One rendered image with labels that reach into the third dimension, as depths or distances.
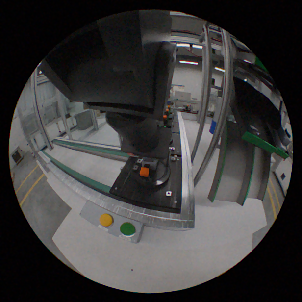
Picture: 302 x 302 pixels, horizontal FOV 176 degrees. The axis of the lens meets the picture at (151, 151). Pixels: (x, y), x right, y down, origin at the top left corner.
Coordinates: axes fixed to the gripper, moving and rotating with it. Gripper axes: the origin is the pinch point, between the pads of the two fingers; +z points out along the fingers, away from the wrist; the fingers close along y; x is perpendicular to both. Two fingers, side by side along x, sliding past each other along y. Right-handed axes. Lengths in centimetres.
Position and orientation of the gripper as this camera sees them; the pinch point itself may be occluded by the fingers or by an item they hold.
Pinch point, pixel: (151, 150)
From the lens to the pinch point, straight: 27.9
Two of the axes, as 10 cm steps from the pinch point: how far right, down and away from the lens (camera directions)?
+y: -9.7, -1.4, 1.7
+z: 1.4, 2.4, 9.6
